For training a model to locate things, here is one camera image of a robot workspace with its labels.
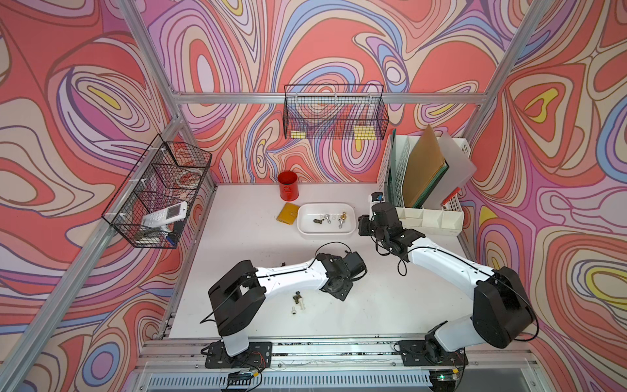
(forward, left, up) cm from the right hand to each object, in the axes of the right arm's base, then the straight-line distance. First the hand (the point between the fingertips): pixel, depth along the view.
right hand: (362, 224), depth 88 cm
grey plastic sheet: (+14, -37, +11) cm, 41 cm away
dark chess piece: (+12, +17, -12) cm, 24 cm away
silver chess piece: (+11, +6, -13) cm, 18 cm away
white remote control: (-8, +58, +19) cm, 62 cm away
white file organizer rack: (+8, -39, -11) cm, 41 cm away
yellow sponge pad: (+16, +29, -12) cm, 36 cm away
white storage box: (+16, +20, -12) cm, 28 cm away
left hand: (-20, +9, -10) cm, 24 cm away
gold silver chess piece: (+14, +4, -12) cm, 19 cm away
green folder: (+12, -28, +6) cm, 31 cm away
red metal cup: (+26, +29, -4) cm, 39 cm away
